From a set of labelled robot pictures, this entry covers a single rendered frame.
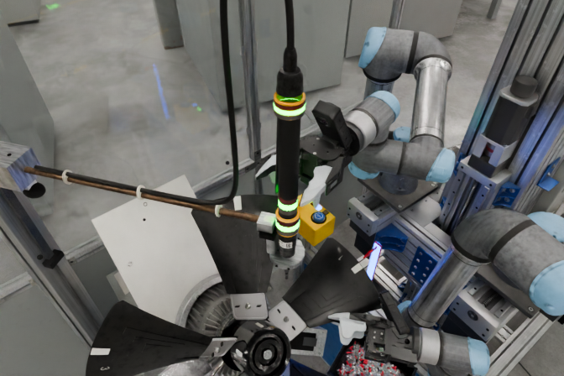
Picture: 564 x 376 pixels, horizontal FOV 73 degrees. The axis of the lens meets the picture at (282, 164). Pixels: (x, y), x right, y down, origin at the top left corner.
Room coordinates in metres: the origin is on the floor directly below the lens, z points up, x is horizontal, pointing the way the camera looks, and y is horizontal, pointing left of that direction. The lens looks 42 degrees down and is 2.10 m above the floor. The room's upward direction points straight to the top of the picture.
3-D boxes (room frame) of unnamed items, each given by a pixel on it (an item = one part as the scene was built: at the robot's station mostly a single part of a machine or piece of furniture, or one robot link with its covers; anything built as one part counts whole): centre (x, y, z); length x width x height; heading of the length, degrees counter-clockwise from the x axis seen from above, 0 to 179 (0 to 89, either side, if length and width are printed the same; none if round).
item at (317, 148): (0.55, -0.09, 1.63); 0.12 x 0.08 x 0.09; 140
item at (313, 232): (0.91, -0.10, 1.02); 0.16 x 0.10 x 0.11; 40
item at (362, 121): (0.61, -0.14, 1.64); 0.08 x 0.05 x 0.08; 50
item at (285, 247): (0.45, -0.01, 1.66); 0.04 x 0.04 x 0.46
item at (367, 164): (0.66, -0.21, 1.54); 0.11 x 0.08 x 0.11; 73
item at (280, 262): (0.46, 0.00, 1.50); 0.09 x 0.07 x 0.10; 75
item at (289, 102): (0.45, -0.01, 1.80); 0.04 x 0.04 x 0.03
